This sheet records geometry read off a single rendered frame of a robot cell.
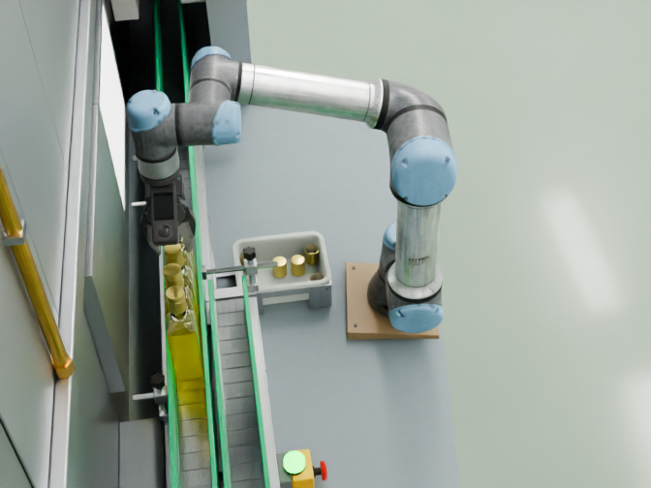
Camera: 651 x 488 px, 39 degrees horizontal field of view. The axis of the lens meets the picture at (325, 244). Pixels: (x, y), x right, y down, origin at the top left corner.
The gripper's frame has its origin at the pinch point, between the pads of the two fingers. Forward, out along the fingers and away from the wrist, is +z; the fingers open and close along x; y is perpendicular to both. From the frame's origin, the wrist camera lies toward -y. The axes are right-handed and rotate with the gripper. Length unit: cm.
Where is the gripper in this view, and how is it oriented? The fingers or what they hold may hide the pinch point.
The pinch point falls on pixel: (172, 251)
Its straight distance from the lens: 185.0
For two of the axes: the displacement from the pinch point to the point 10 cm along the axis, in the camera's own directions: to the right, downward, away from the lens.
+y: -1.3, -7.2, 6.8
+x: -9.9, 1.0, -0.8
